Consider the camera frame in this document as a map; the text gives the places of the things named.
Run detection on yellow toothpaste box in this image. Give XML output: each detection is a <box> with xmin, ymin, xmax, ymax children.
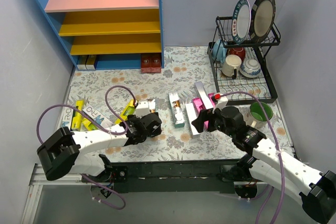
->
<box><xmin>71</xmin><ymin>100</ymin><xmax>85</xmax><ymax>131</ymax></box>
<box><xmin>115</xmin><ymin>99</ymin><xmax>135</xmax><ymax>124</ymax></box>
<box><xmin>81</xmin><ymin>118</ymin><xmax>98</xmax><ymax>131</ymax></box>

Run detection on silver R.O toothpaste box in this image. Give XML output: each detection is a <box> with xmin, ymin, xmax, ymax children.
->
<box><xmin>147</xmin><ymin>99</ymin><xmax>156</xmax><ymax>113</ymax></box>

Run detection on silver purple toothpaste box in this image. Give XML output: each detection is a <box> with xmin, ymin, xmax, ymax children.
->
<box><xmin>77</xmin><ymin>55</ymin><xmax>88</xmax><ymax>70</ymax></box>

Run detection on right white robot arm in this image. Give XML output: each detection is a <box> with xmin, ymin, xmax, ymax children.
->
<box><xmin>192</xmin><ymin>106</ymin><xmax>335</xmax><ymax>223</ymax></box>

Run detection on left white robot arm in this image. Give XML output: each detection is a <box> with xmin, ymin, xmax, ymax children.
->
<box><xmin>37</xmin><ymin>112</ymin><xmax>162</xmax><ymax>182</ymax></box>

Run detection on blue shelf with coloured boards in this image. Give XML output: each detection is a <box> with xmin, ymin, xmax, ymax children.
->
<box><xmin>36</xmin><ymin>0</ymin><xmax>164</xmax><ymax>70</ymax></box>

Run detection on pink toothpaste box left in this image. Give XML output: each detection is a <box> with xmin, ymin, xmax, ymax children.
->
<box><xmin>193</xmin><ymin>98</ymin><xmax>208</xmax><ymax>131</ymax></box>

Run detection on pink toothpaste box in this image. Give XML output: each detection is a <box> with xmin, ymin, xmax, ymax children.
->
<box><xmin>208</xmin><ymin>93</ymin><xmax>216</xmax><ymax>102</ymax></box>
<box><xmin>193</xmin><ymin>98</ymin><xmax>208</xmax><ymax>131</ymax></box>

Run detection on plain silver toothpaste box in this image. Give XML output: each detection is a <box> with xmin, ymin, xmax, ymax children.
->
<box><xmin>185</xmin><ymin>103</ymin><xmax>200</xmax><ymax>138</ymax></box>

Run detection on pink toothpaste box right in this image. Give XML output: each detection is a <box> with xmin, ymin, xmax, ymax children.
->
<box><xmin>208</xmin><ymin>93</ymin><xmax>216</xmax><ymax>102</ymax></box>

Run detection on silver toothpaste box upper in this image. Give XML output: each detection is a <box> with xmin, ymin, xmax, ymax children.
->
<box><xmin>194</xmin><ymin>81</ymin><xmax>213</xmax><ymax>109</ymax></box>

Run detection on silver teal toothpaste box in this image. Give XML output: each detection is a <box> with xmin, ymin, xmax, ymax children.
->
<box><xmin>169</xmin><ymin>92</ymin><xmax>185</xmax><ymax>128</ymax></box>

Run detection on green mug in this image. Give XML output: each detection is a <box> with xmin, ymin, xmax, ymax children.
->
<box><xmin>245</xmin><ymin>102</ymin><xmax>274</xmax><ymax>129</ymax></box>

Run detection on silver blue R.O box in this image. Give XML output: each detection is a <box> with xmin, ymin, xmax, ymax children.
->
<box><xmin>83</xmin><ymin>104</ymin><xmax>113</xmax><ymax>128</ymax></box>

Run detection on floral table mat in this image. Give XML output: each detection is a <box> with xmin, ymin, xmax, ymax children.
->
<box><xmin>51</xmin><ymin>45</ymin><xmax>295</xmax><ymax>164</ymax></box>

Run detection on yellow toothpaste box front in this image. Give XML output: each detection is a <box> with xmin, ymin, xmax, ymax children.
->
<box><xmin>81</xmin><ymin>118</ymin><xmax>98</xmax><ymax>131</ymax></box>

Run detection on blue and white bowl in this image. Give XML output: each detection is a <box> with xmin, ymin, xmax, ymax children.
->
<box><xmin>239</xmin><ymin>59</ymin><xmax>261</xmax><ymax>78</ymax></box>

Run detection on light blue cup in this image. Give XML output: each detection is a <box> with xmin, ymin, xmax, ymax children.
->
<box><xmin>212</xmin><ymin>39</ymin><xmax>227</xmax><ymax>63</ymax></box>

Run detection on red ceramic bowl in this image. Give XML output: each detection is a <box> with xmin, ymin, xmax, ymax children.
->
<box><xmin>227</xmin><ymin>47</ymin><xmax>246</xmax><ymax>62</ymax></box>

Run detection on silver blue box far left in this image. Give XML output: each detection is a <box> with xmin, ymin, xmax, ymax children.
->
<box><xmin>60</xmin><ymin>107</ymin><xmax>73</xmax><ymax>130</ymax></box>

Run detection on white plate with green rim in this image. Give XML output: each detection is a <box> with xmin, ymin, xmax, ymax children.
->
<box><xmin>232</xmin><ymin>0</ymin><xmax>251</xmax><ymax>45</ymax></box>

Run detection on dark rimmed grey plate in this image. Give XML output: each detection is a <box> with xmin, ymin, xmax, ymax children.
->
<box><xmin>249</xmin><ymin>0</ymin><xmax>276</xmax><ymax>43</ymax></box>

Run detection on black wire dish rack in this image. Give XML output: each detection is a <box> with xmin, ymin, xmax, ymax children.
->
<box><xmin>207</xmin><ymin>16</ymin><xmax>281</xmax><ymax>103</ymax></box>

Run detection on cream mug with dark handle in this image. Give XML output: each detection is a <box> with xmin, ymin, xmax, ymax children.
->
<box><xmin>222</xmin><ymin>55</ymin><xmax>242</xmax><ymax>79</ymax></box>

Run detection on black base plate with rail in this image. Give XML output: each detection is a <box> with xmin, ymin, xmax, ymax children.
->
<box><xmin>20</xmin><ymin>159</ymin><xmax>329</xmax><ymax>224</ymax></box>

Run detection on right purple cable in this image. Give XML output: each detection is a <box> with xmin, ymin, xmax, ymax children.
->
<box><xmin>219</xmin><ymin>91</ymin><xmax>286</xmax><ymax>224</ymax></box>

